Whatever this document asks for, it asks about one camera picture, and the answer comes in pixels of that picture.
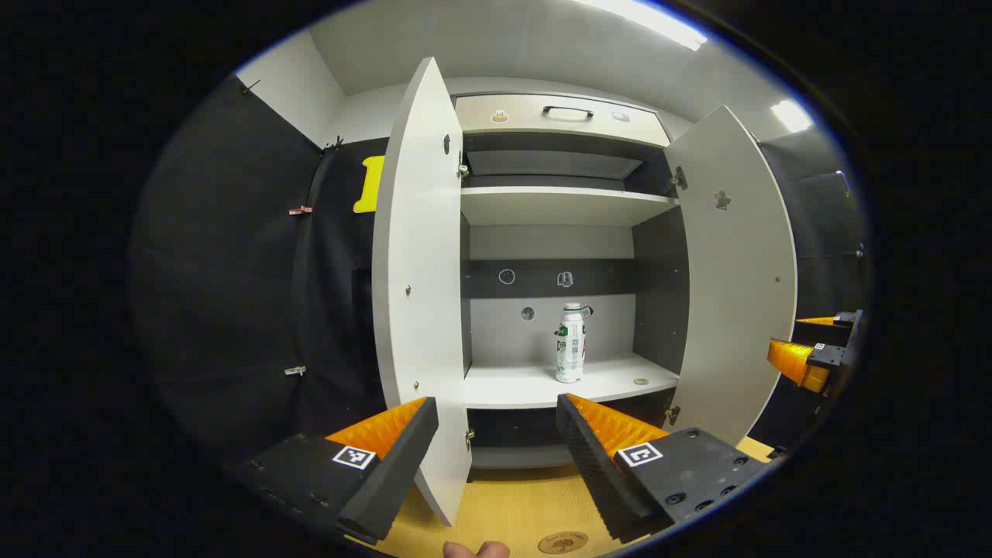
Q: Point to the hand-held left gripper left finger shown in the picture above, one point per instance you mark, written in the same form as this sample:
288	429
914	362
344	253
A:
395	473

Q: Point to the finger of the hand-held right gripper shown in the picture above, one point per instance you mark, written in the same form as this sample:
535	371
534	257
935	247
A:
814	321
794	364

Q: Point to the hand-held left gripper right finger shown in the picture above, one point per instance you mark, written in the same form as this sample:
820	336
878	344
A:
597	473

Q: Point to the round wooden coaster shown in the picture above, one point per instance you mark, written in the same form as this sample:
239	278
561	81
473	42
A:
563	542

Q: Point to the grey cabinet door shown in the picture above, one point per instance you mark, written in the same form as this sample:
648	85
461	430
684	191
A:
736	310
418	271

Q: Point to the white bottle with green label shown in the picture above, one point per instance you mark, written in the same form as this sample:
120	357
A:
570	349

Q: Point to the grey cabinet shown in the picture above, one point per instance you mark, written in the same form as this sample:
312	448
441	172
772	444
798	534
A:
554	333

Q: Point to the white cabinet shelf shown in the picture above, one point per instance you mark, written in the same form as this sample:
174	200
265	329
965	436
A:
558	208
527	386

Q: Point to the grey cabinet drawer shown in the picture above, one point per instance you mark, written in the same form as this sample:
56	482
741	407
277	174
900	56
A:
535	116

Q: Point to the small ceiling light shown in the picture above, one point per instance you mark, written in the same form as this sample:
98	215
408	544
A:
790	115

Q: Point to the black backdrop cloth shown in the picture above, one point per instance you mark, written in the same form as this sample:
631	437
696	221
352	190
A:
225	271

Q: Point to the long ceiling light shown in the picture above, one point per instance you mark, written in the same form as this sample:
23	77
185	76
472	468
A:
643	21

